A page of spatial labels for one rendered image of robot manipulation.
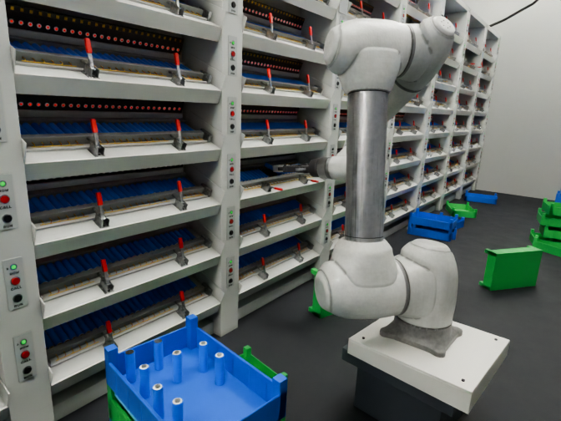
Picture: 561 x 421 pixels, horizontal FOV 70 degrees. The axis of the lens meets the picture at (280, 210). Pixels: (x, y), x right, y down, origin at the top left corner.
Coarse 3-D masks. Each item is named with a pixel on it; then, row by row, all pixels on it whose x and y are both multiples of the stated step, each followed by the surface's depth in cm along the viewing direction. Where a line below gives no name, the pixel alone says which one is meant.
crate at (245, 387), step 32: (192, 320) 88; (192, 352) 89; (224, 352) 83; (128, 384) 70; (192, 384) 79; (224, 384) 79; (256, 384) 76; (192, 416) 71; (224, 416) 71; (256, 416) 66
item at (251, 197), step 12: (288, 156) 194; (300, 156) 201; (324, 180) 194; (240, 192) 146; (252, 192) 156; (264, 192) 160; (276, 192) 165; (288, 192) 173; (300, 192) 181; (240, 204) 150; (252, 204) 156
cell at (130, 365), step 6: (126, 354) 77; (132, 354) 77; (126, 360) 77; (132, 360) 77; (126, 366) 77; (132, 366) 77; (126, 372) 78; (132, 372) 78; (126, 378) 78; (132, 378) 78
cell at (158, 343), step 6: (156, 342) 81; (162, 342) 81; (156, 348) 81; (162, 348) 82; (156, 354) 81; (162, 354) 82; (156, 360) 81; (162, 360) 82; (156, 366) 82; (162, 366) 82
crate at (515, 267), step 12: (492, 252) 202; (504, 252) 201; (516, 252) 202; (528, 252) 205; (540, 252) 207; (492, 264) 202; (504, 264) 202; (516, 264) 204; (528, 264) 207; (492, 276) 202; (504, 276) 204; (516, 276) 206; (528, 276) 209; (492, 288) 204; (504, 288) 206
